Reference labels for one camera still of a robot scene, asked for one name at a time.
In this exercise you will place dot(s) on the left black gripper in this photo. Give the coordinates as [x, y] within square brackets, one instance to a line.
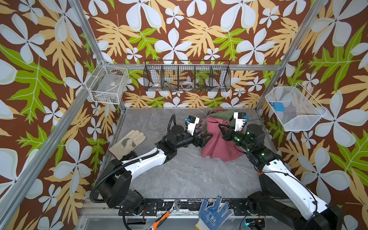
[201, 143]

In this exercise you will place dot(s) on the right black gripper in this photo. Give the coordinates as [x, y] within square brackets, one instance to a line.
[228, 135]

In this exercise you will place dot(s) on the maroon pink cloth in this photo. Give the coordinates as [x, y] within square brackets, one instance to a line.
[217, 147]

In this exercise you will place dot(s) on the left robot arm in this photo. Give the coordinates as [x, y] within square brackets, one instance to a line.
[112, 187]

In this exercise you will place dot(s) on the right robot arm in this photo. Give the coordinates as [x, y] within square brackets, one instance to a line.
[310, 212]

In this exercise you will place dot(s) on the light pink cloth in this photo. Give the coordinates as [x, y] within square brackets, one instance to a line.
[203, 122]

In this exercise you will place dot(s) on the green cloth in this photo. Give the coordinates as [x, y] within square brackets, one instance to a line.
[224, 115]

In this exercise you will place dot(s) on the dusty rose cloth behind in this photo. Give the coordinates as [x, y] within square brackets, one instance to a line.
[219, 109]

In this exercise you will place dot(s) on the white bowl in basket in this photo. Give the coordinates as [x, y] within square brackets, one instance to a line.
[187, 85]

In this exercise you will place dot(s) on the blue object in basket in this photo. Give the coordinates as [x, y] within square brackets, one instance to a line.
[278, 107]

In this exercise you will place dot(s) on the beige leather work glove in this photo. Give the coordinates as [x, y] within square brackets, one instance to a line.
[127, 144]

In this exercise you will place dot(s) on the white mesh basket right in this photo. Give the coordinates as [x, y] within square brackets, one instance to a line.
[302, 110]

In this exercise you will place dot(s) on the blue dotted knit glove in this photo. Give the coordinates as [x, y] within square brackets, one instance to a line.
[212, 217]

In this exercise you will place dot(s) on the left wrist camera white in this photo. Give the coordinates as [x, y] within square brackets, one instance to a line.
[191, 123]

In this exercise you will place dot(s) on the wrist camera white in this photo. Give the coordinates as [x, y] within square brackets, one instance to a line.
[240, 120]
[191, 123]

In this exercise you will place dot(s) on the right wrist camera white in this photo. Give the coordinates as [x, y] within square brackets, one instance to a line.
[240, 120]

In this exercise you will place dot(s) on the black wire basket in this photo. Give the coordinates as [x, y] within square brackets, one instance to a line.
[207, 75]

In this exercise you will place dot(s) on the black mounting rail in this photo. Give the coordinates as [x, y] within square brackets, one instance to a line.
[153, 207]

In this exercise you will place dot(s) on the orange handled wrench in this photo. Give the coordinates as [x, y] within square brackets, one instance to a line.
[162, 218]

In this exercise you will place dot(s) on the white wire basket left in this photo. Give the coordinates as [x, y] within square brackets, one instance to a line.
[107, 83]

